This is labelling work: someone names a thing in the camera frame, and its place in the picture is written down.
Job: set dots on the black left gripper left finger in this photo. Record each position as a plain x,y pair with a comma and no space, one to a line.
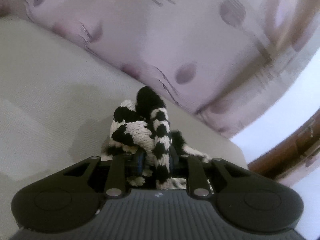
71,197

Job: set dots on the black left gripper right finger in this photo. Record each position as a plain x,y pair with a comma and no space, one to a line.
242,198

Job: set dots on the black white striped knit sweater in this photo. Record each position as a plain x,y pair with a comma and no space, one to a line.
144,124

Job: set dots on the grey fabric mattress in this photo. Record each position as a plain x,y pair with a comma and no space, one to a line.
57,107

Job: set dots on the pink leaf print curtain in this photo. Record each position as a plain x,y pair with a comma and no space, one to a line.
224,61

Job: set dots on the brown wooden furniture frame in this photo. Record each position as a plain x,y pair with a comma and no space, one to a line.
289,152

